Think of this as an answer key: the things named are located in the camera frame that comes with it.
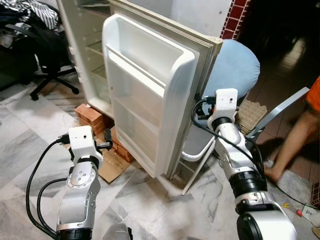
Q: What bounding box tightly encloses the white fridge door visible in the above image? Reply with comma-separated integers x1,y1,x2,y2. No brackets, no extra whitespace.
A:
102,0,224,180

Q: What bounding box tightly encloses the white fridge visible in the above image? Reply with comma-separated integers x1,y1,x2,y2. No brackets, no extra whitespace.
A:
56,0,126,119

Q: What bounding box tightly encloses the red brick stack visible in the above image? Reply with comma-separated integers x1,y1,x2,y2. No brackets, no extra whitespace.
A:
107,127,136,164
74,102,116,136

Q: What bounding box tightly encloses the brown cardboard sheet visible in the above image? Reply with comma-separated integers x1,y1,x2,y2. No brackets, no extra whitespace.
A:
97,147,132,184

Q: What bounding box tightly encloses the brown egg carton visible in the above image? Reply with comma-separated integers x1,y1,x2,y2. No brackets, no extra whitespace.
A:
235,99,269,135

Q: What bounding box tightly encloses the light blue cushion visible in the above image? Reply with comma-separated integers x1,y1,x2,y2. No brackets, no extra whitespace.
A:
202,39,261,102

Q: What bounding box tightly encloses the person in orange shorts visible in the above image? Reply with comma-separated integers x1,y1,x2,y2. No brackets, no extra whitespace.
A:
263,75,320,184

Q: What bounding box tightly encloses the black office chair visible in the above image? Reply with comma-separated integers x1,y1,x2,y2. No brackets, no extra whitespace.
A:
9,22,81,101

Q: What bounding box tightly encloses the red lattice crate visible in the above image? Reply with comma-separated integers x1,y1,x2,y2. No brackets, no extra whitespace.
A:
309,179,320,209

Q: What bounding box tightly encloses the black garment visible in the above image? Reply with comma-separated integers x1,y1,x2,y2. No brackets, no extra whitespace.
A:
25,25,72,72

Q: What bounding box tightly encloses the black white striped cloth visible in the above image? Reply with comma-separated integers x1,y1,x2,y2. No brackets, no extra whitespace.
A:
0,0,62,31

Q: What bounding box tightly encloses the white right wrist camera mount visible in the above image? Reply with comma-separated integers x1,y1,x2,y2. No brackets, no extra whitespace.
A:
213,88,239,120

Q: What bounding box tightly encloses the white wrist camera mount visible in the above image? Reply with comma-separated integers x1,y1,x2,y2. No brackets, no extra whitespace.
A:
213,88,239,120
68,125,97,161

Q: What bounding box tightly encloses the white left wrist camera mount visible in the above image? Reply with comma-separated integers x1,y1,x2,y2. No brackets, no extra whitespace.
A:
68,125,97,161

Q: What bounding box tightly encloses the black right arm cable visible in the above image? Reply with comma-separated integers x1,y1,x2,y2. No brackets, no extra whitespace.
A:
191,97,267,182

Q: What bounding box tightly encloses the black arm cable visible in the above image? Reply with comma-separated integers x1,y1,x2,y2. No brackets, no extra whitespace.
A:
36,177,69,237
25,135,76,239
191,97,267,182

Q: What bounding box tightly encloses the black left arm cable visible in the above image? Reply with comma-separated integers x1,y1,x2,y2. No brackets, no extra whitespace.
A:
25,135,76,239
36,177,69,237

